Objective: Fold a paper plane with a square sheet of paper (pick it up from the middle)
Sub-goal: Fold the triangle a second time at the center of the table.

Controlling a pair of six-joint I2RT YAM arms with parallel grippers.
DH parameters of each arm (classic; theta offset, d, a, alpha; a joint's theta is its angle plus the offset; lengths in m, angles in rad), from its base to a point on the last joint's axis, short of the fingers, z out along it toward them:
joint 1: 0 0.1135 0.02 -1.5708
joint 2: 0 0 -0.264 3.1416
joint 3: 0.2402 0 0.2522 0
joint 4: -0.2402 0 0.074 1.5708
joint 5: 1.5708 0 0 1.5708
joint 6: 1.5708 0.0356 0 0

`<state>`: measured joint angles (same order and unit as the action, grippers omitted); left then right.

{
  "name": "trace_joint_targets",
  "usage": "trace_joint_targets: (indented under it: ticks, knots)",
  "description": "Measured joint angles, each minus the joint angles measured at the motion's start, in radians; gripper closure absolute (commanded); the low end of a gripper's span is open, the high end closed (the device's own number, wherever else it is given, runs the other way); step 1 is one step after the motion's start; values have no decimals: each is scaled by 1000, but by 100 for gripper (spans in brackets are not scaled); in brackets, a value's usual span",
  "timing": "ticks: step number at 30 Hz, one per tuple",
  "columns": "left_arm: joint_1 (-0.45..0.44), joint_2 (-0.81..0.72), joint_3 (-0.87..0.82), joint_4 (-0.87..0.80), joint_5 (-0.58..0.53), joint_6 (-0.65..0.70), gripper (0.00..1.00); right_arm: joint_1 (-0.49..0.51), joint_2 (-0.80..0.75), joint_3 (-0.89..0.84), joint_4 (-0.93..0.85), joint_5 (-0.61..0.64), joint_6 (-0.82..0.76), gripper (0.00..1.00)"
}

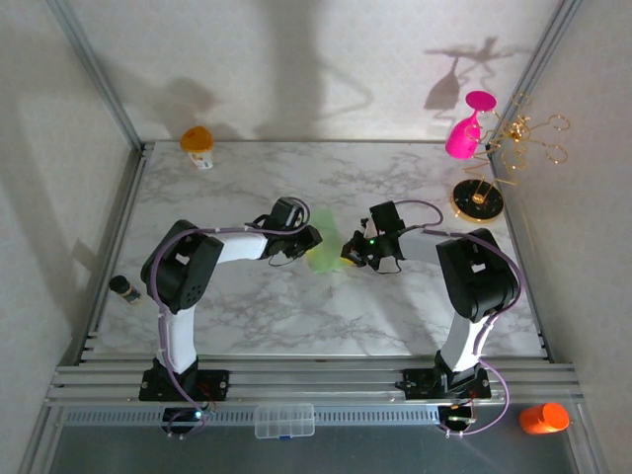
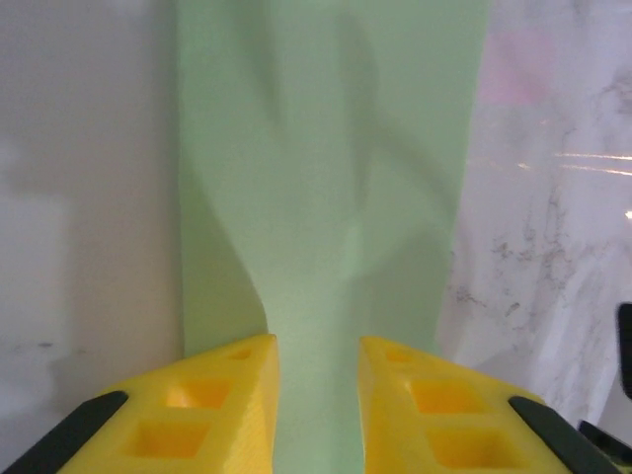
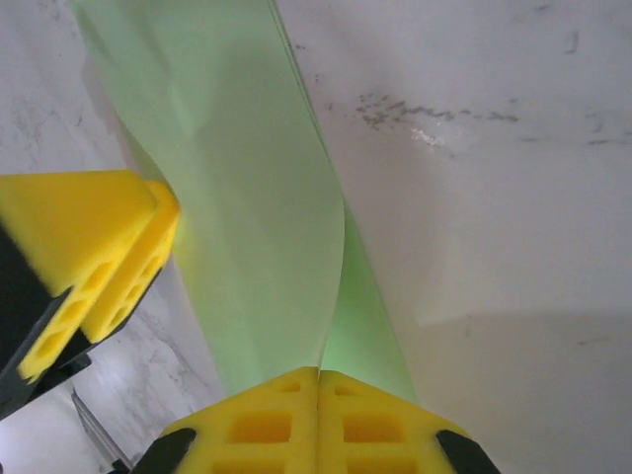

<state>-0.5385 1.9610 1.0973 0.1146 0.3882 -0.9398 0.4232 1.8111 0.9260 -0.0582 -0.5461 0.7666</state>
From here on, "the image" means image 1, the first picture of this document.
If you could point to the light green paper sheet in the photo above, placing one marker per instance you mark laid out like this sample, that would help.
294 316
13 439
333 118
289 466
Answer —
326 232

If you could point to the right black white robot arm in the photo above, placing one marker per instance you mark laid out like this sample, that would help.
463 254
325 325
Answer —
479 281

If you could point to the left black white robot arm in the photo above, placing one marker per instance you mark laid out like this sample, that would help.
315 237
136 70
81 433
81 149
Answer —
182 276

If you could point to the white cup with orange lid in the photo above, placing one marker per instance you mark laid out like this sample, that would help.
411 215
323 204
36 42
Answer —
197 145

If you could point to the pink wine glass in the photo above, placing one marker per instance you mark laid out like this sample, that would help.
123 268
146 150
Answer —
464 138

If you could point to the clear plastic compartment box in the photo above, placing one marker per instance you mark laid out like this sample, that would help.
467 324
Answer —
285 420

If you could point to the small black spice bottle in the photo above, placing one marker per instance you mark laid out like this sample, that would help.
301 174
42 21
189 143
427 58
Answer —
124 289

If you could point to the black controller board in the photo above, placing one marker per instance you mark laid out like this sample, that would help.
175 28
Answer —
454 419
178 417

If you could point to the orange plastic cup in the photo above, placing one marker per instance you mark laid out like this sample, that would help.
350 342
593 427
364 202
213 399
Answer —
543 418

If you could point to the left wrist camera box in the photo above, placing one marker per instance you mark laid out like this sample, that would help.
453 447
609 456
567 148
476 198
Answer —
286 213

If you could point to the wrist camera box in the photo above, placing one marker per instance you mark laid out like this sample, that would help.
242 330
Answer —
286 213
386 219

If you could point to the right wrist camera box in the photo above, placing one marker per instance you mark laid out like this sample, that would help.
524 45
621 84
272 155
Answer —
386 219

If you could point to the aluminium frame rail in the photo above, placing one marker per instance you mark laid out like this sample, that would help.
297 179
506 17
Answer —
321 380

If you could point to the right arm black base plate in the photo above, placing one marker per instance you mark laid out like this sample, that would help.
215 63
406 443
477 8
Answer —
417 382

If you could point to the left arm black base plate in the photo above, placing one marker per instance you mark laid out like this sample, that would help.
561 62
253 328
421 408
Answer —
217 382

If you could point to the aluminium frame post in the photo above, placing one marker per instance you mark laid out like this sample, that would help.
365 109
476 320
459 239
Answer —
99 74
533 74

